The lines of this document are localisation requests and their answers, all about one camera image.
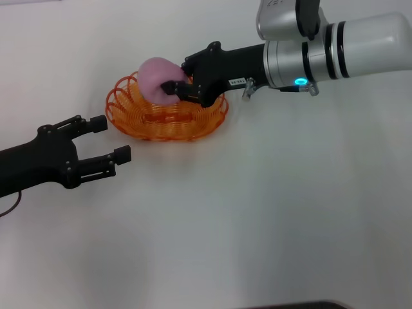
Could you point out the pink peach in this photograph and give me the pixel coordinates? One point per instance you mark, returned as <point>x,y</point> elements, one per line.
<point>157,74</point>

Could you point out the black rounded robot torso edge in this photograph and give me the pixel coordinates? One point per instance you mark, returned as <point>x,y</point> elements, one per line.
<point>296,305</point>

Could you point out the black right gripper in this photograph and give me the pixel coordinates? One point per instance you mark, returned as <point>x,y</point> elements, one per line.
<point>225,67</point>

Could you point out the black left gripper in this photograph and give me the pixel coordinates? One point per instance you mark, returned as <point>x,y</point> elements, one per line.
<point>45,161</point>

